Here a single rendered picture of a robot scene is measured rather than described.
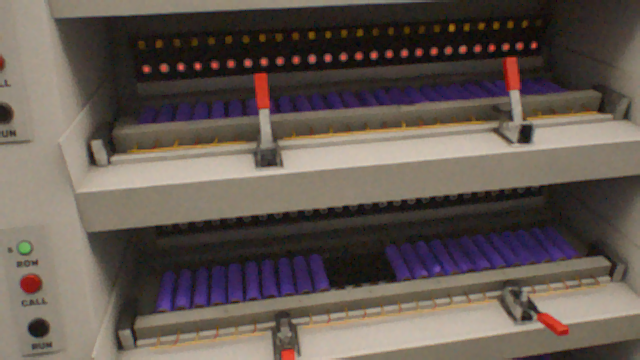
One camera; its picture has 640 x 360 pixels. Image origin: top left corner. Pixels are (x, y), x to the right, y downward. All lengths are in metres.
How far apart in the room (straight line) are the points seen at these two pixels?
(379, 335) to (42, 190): 0.36
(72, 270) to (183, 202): 0.12
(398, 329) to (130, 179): 0.32
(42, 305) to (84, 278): 0.04
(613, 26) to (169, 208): 0.55
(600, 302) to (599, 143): 0.19
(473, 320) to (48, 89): 0.49
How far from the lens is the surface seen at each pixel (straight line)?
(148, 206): 0.47
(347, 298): 0.54
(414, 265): 0.60
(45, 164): 0.48
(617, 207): 0.69
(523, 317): 0.59
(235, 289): 0.57
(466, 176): 0.51
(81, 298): 0.50
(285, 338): 0.50
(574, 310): 0.63
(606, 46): 0.69
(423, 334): 0.54
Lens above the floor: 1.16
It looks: 8 degrees down
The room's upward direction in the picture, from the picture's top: 4 degrees counter-clockwise
